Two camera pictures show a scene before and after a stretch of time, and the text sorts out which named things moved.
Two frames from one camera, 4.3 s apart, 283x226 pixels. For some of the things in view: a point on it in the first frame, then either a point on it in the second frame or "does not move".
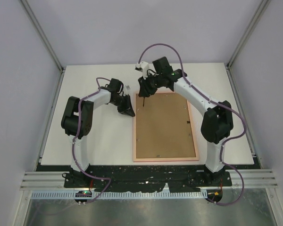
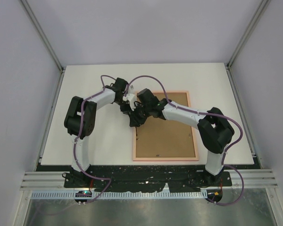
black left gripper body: (122, 102) does not move
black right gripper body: (150, 84) → (140, 115)
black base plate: (129, 178) does not move
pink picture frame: (163, 131) does not move
